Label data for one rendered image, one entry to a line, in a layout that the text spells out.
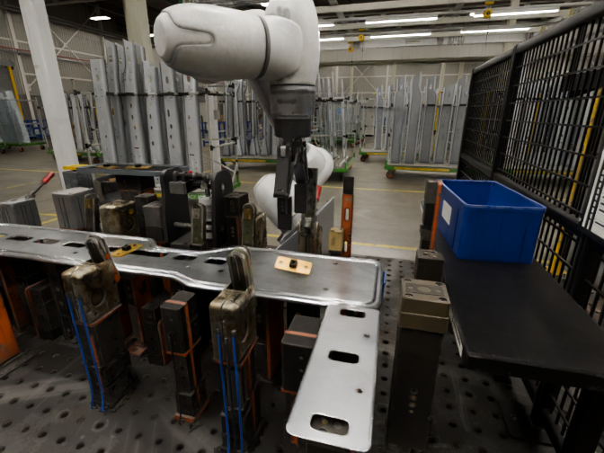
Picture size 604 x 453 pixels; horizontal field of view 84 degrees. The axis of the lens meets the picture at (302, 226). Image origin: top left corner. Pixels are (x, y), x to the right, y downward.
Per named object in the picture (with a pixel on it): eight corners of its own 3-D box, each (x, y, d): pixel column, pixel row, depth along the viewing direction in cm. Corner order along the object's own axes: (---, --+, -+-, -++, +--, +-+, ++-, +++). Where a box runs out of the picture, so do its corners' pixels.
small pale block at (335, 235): (325, 350, 97) (328, 231, 85) (327, 342, 100) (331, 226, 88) (337, 352, 96) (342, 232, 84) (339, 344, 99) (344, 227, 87)
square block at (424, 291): (384, 454, 67) (401, 297, 56) (385, 421, 75) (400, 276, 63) (425, 465, 65) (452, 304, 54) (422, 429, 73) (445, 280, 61)
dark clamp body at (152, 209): (148, 315, 114) (129, 207, 101) (172, 296, 126) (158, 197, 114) (176, 320, 111) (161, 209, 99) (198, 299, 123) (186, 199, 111)
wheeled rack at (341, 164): (346, 182, 679) (350, 88, 623) (298, 180, 702) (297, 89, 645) (355, 168, 855) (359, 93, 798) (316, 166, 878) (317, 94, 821)
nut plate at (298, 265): (273, 268, 78) (273, 264, 77) (279, 256, 81) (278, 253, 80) (308, 275, 76) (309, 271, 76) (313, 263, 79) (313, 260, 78)
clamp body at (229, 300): (208, 458, 67) (190, 307, 56) (235, 410, 78) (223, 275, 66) (251, 470, 65) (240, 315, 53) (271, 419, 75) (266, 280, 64)
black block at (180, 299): (164, 427, 74) (144, 311, 64) (191, 389, 83) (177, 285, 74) (197, 435, 72) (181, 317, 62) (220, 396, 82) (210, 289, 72)
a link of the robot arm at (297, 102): (262, 85, 63) (263, 119, 65) (309, 84, 61) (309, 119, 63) (278, 88, 71) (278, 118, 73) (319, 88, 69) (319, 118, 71)
